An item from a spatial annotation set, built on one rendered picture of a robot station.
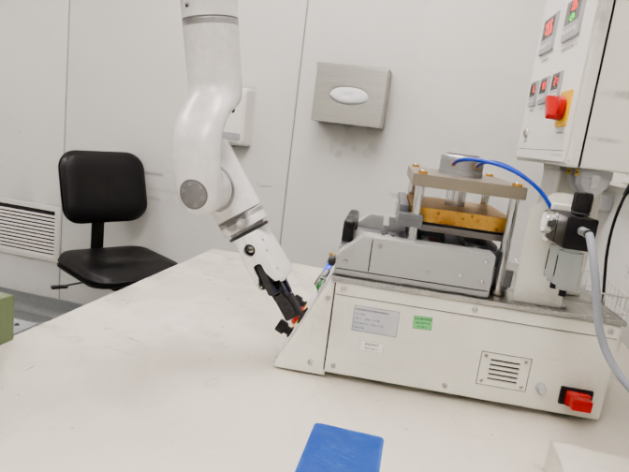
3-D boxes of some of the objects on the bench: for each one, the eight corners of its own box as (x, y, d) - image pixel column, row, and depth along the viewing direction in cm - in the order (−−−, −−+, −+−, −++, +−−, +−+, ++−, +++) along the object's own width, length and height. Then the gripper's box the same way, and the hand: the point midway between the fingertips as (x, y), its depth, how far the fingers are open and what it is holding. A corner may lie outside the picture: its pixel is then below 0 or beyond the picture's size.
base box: (540, 347, 119) (556, 272, 116) (607, 438, 83) (633, 333, 79) (303, 308, 125) (313, 236, 122) (268, 377, 89) (280, 277, 85)
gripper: (239, 228, 102) (285, 312, 103) (213, 243, 87) (267, 340, 89) (273, 210, 100) (318, 295, 102) (253, 222, 86) (306, 321, 87)
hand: (289, 306), depth 95 cm, fingers closed
